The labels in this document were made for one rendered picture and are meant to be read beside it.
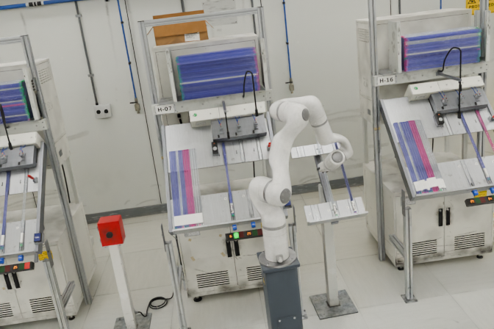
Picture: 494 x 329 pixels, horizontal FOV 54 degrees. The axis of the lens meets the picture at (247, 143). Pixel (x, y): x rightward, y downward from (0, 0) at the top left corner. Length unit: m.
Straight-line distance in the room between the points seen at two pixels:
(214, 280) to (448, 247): 1.63
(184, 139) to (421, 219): 1.68
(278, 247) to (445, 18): 2.00
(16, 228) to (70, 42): 2.07
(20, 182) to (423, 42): 2.67
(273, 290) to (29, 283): 1.75
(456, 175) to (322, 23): 2.10
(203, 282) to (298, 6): 2.59
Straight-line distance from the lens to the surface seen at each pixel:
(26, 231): 3.17
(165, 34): 3.40
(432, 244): 3.66
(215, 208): 2.92
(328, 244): 3.10
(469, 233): 3.75
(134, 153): 4.82
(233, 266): 3.38
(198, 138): 3.12
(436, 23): 3.60
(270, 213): 2.37
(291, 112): 2.28
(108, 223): 3.06
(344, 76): 4.80
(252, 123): 3.08
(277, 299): 2.54
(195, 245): 3.29
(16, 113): 3.33
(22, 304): 3.70
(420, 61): 3.37
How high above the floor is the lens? 1.96
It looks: 17 degrees down
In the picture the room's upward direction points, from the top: 7 degrees counter-clockwise
